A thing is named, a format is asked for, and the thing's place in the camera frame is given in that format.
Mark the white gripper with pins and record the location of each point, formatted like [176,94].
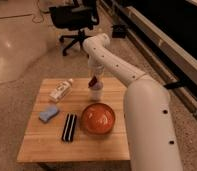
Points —
[97,71]

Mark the orange bowl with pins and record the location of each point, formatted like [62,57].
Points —
[97,119]

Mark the black white striped eraser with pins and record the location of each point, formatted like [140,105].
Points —
[69,128]

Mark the black office chair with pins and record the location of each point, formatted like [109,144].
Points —
[75,17]

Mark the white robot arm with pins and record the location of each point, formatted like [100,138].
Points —
[151,137]

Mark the wooden table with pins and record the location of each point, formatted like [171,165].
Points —
[42,141]

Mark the small black box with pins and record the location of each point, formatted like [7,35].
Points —
[119,31]

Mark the blue sponge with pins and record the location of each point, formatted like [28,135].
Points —
[48,113]

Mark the long wall bench rail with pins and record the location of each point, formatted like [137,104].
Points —
[174,64]

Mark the dark red pepper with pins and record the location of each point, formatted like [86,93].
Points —
[93,81]

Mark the white plastic bottle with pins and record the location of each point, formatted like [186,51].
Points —
[61,90]

